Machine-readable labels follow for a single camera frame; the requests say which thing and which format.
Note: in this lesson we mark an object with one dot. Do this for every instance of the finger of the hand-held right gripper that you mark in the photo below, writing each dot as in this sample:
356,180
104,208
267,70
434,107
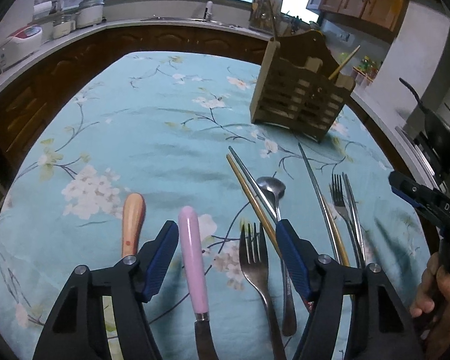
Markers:
407,189

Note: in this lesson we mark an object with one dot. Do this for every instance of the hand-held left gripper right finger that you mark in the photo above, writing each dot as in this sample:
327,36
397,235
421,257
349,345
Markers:
294,258

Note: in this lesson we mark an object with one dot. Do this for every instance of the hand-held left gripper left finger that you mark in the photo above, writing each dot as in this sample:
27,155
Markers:
159,266

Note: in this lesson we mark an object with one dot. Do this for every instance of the large silver fork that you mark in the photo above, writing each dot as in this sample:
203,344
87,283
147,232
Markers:
252,270

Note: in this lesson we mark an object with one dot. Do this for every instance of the gold chopstick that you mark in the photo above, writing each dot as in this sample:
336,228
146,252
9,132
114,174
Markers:
247,195
343,63
335,228

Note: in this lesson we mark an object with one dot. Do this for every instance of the silver chopstick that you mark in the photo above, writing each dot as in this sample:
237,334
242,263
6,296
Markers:
249,176
354,213
315,180

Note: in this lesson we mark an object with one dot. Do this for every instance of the small silver fork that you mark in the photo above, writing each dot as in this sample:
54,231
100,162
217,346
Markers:
338,197

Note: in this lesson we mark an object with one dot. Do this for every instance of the silver spoon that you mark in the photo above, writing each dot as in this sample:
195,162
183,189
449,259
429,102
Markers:
272,189

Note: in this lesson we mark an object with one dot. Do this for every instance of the wooden utensil holder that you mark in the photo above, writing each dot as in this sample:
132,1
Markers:
296,93

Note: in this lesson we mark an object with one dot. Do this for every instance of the person's right hand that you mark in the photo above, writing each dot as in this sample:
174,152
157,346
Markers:
446,307

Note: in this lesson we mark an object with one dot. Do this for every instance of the gas stove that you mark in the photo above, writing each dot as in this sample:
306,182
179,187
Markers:
422,150

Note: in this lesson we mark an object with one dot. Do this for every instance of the black frying pan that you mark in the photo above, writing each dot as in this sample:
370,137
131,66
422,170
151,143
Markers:
440,131

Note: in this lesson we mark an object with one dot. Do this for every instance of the spice jar set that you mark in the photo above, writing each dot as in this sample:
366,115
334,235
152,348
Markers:
369,69

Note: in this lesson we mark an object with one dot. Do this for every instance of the floral light blue tablecloth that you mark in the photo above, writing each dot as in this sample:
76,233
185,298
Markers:
135,138

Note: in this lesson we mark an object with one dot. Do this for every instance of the knife block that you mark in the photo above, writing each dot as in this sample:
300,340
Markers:
290,24

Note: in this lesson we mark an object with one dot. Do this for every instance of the wooden countertop utensil rack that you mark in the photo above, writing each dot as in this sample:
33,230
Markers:
264,11

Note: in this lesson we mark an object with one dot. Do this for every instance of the steel kitchen sink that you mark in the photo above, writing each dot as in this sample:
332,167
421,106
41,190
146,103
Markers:
172,18

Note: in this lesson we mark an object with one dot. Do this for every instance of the small glass lidded pot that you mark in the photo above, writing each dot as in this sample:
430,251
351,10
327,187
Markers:
64,26

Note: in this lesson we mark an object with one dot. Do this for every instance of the white and red rice cooker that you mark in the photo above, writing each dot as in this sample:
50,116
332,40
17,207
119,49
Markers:
20,45

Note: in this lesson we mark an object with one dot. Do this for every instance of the white faucet water filter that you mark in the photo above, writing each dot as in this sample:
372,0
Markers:
209,9

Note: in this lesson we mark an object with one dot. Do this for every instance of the white electric cooking pot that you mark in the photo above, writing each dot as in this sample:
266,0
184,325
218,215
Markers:
90,13

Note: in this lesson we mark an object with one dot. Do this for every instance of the paper towel roll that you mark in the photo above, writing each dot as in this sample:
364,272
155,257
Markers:
43,9

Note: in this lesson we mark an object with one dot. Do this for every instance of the white wall socket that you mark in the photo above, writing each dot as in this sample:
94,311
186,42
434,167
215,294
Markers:
345,37

